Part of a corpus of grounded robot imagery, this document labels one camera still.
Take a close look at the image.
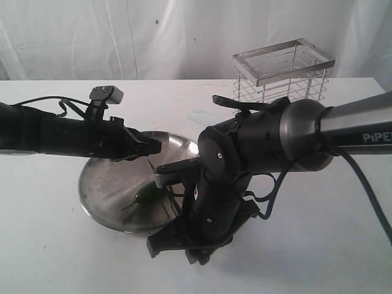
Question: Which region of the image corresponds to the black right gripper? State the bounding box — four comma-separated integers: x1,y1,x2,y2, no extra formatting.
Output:
146,171,260,265

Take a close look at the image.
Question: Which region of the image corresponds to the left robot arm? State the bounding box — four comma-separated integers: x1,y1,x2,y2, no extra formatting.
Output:
1,104,162,161

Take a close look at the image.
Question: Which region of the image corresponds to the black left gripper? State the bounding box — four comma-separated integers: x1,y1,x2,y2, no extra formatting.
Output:
70,117,161,161

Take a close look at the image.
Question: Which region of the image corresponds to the green jalapeno pepper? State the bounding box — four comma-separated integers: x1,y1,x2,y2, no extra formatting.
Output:
120,181,167,211

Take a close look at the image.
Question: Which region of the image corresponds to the black handled knife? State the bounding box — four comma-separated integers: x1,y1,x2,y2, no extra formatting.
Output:
147,159,181,218

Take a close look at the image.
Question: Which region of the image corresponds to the white backdrop curtain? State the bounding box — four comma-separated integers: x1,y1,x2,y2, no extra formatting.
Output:
1,1,391,81

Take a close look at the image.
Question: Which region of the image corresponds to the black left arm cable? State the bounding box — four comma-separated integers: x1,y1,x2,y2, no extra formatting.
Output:
12,96,92,119

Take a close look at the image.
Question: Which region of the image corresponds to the chrome wire utensil holder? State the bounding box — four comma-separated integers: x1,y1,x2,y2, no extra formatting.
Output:
232,39,336,103

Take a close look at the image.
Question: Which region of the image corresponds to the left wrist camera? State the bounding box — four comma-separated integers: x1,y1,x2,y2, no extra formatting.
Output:
89,86,124,104

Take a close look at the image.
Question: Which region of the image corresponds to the round stainless steel plate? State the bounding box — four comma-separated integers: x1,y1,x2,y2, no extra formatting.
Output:
78,131,198,233

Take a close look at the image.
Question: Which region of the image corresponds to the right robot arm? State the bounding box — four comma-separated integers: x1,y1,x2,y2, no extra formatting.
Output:
146,92,391,265

